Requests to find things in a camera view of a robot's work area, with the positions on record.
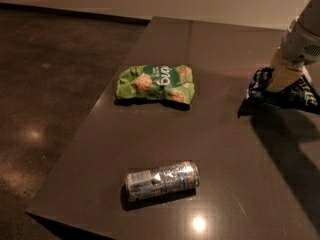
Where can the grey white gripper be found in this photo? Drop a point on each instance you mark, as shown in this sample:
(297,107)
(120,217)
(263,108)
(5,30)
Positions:
(297,49)

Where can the blue chip bag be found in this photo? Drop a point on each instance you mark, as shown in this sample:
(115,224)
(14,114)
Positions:
(300,95)

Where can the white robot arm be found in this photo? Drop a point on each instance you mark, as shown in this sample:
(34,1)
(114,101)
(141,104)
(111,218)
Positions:
(310,18)

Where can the green chip bag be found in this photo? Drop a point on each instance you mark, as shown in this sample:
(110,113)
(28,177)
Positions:
(156,82)

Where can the silver redbull can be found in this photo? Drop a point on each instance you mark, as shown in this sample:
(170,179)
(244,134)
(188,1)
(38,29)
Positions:
(160,181)

